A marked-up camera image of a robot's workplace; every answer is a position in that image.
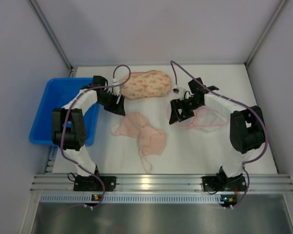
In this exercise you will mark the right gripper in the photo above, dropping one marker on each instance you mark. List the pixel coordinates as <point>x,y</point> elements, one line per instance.
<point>184,106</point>

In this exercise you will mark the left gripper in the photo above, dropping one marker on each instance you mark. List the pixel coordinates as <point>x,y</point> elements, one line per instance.
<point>111,100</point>

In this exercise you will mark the pink trimmed mesh laundry bag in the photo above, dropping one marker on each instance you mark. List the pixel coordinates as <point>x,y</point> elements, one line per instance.
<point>205,119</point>

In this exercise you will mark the floral orange laundry bag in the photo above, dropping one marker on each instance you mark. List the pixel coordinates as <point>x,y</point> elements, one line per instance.
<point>148,84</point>

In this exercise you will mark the pink bra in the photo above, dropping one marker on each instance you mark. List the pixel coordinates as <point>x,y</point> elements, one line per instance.
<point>150,141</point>

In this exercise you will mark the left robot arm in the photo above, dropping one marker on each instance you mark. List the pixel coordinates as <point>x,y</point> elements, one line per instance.
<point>68,127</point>

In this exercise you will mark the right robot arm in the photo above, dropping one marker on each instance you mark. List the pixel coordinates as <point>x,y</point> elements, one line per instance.
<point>247,128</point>

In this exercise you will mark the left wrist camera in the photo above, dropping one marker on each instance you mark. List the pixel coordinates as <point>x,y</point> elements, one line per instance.
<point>116,83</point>

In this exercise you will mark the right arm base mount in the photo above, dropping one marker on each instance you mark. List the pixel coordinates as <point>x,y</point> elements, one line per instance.
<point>220,183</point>

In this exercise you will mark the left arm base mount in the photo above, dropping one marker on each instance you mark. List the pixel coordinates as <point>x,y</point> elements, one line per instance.
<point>91,184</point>

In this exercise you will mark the aluminium mounting rail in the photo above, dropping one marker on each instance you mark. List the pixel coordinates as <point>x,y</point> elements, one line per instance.
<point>159,189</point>

